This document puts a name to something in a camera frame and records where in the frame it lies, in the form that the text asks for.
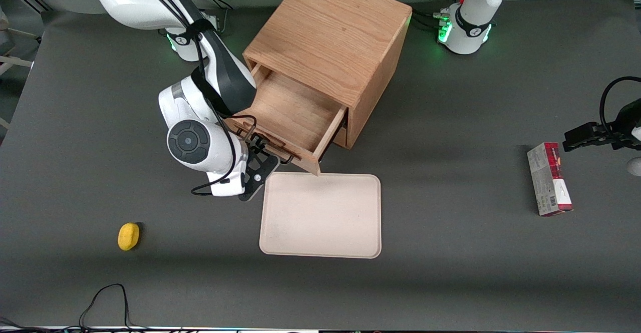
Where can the beige plastic tray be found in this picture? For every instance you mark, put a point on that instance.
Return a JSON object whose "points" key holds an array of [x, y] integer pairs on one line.
{"points": [[320, 215]]}

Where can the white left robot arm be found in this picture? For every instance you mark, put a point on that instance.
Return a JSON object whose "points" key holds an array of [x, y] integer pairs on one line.
{"points": [[475, 22]]}

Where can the yellow lemon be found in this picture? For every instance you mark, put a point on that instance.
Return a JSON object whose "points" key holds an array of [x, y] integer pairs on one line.
{"points": [[128, 236]]}

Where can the grey and red carton box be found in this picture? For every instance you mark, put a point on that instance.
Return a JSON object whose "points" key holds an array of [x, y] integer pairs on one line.
{"points": [[548, 180]]}

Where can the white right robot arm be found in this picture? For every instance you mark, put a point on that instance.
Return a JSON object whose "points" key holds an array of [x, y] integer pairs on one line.
{"points": [[200, 122]]}

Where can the beige furniture frame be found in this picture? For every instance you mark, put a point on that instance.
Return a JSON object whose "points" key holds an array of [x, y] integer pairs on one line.
{"points": [[15, 61]]}

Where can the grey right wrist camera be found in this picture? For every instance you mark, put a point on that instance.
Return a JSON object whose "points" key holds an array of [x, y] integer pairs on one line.
{"points": [[225, 185]]}

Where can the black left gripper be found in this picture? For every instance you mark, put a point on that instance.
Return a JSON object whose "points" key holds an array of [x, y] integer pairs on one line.
{"points": [[627, 123]]}

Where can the wooden drawer cabinet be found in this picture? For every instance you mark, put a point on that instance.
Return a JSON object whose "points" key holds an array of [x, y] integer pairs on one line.
{"points": [[330, 27]]}

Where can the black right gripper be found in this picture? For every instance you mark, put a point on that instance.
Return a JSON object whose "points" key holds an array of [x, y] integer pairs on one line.
{"points": [[257, 141]]}

